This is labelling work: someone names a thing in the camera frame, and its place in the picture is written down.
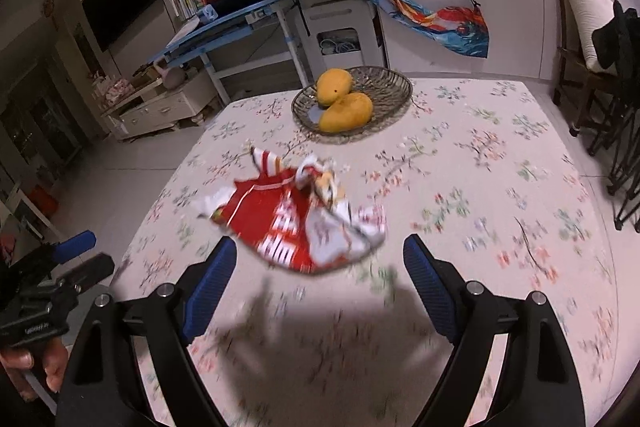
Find woven basket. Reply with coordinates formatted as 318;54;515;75
291;66;413;144

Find wooden chair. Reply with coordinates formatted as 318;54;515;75
546;0;616;108

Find white pillow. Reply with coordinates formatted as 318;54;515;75
560;0;618;72

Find colourful hanging bag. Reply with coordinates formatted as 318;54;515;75
343;0;490;58

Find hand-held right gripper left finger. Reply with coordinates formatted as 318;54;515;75
54;236;238;427

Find dark display cabinet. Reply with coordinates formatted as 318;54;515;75
0;57;88;188

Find black folding chair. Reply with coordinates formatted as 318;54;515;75
572;67;640;232

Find table with floral cloth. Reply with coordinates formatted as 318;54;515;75
107;78;623;427

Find white tissue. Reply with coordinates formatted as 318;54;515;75
194;187;236;220

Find red snack bag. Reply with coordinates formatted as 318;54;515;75
212;146;388;276

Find pink patterned box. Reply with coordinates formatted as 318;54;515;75
102;77;133;100

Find person's left hand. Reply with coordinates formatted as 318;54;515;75
0;339;68;400

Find yellow mango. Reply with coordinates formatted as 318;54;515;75
319;93;375;134
317;69;355;106

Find blue desk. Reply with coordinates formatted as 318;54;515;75
147;0;313;105

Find black jacket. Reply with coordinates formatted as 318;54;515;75
591;0;640;75

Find white paper sheet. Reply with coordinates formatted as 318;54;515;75
172;17;203;38

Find coiled white cables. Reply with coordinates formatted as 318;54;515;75
320;32;361;55

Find white bin box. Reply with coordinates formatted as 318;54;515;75
295;0;383;72

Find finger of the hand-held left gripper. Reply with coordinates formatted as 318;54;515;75
52;230;97;264
62;253;116;290

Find pink jug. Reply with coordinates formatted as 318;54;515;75
154;59;188;90

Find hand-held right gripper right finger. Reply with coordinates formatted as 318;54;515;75
403;234;587;427

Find white television cabinet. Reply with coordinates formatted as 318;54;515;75
100;67;221;142

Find red plastic object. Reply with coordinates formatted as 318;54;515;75
27;189;60;217

